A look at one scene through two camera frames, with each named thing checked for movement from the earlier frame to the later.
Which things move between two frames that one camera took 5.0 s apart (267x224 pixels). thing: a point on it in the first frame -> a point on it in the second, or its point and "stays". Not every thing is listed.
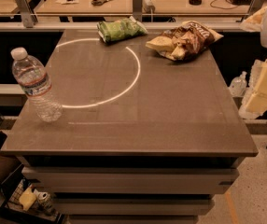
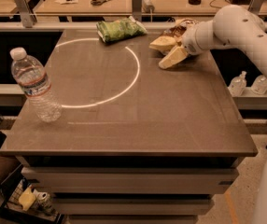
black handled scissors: x=96 y=2 stays
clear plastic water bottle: x=34 y=78 stays
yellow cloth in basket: x=27 y=199 stays
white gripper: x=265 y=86 -> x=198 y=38
